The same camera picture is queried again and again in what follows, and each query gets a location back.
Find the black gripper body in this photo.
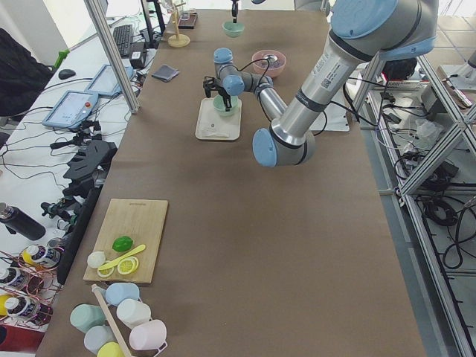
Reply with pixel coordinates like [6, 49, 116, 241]
[202, 76, 232, 112]
[231, 0, 239, 23]

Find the green bowl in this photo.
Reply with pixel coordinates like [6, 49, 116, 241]
[222, 21, 245, 38]
[216, 108, 237, 118]
[213, 95, 238, 111]

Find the green bowl on tray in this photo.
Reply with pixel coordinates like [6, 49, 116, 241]
[216, 108, 237, 118]

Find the cream serving tray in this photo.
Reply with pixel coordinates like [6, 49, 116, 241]
[195, 98, 242, 141]

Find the grey folded cloth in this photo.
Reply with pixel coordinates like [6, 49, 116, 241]
[152, 64, 180, 83]

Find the pink bowl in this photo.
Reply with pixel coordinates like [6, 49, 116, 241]
[251, 49, 287, 78]

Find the wooden mug tree stand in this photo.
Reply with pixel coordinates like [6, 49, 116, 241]
[167, 1, 190, 48]

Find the black keyboard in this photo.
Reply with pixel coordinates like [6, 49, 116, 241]
[112, 25, 133, 58]

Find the blue teach pendant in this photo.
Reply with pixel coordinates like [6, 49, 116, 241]
[85, 65, 121, 97]
[42, 90, 99, 129]

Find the black computer mouse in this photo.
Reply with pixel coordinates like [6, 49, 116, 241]
[58, 69, 76, 80]

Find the wooden cutting board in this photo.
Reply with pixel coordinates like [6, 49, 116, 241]
[83, 199, 168, 284]

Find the green lime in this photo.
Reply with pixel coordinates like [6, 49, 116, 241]
[112, 236, 134, 252]

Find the yellow plastic knife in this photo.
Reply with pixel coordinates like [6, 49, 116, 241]
[97, 244, 147, 270]

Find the lemon slice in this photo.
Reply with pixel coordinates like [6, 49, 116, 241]
[97, 266, 115, 278]
[117, 256, 139, 275]

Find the white garlic bulb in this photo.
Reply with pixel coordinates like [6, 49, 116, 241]
[87, 251, 106, 268]

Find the blue plastic cup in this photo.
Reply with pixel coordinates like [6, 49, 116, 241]
[105, 283, 140, 306]

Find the black water bottle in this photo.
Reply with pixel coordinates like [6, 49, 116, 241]
[1, 202, 46, 241]

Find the white plastic cup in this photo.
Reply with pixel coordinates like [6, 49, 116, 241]
[116, 298, 152, 329]

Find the pink plastic cup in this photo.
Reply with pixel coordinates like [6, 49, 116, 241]
[129, 320, 167, 351]

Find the green plastic cup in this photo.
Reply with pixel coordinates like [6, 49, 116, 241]
[70, 304, 106, 333]

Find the grey plastic cup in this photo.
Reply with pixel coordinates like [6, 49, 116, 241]
[83, 325, 116, 355]

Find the yellow plastic cup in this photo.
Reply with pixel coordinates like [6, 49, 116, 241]
[97, 341, 124, 357]

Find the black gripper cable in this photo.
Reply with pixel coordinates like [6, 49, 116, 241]
[236, 55, 274, 94]

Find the aluminium frame post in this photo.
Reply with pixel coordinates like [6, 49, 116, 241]
[83, 0, 140, 114]

